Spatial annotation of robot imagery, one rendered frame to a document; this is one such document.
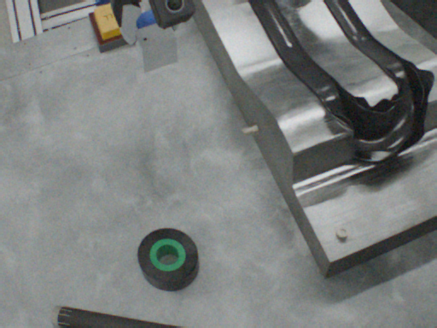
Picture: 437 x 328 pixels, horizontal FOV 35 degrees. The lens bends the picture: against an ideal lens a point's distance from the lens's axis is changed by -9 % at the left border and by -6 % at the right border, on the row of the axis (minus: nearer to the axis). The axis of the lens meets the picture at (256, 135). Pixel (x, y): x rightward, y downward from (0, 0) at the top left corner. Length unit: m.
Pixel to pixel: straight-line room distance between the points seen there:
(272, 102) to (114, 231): 0.28
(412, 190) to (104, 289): 0.43
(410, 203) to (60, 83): 0.57
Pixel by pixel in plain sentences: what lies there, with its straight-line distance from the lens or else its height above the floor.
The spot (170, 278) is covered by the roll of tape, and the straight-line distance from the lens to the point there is 0.94.
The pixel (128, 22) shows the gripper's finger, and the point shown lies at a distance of 0.95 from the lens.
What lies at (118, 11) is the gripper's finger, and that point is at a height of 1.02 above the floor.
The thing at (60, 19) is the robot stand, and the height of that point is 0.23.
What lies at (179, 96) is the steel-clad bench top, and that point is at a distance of 1.12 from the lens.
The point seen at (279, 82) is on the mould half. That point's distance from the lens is 1.00.
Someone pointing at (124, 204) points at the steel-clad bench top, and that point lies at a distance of 1.03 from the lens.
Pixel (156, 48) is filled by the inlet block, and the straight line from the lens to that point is 0.98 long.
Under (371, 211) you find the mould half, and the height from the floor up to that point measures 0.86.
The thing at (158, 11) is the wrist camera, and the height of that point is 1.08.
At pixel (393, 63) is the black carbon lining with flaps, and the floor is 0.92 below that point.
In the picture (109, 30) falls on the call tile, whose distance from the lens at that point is 1.17.
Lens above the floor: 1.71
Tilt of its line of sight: 57 degrees down
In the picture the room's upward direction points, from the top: 3 degrees clockwise
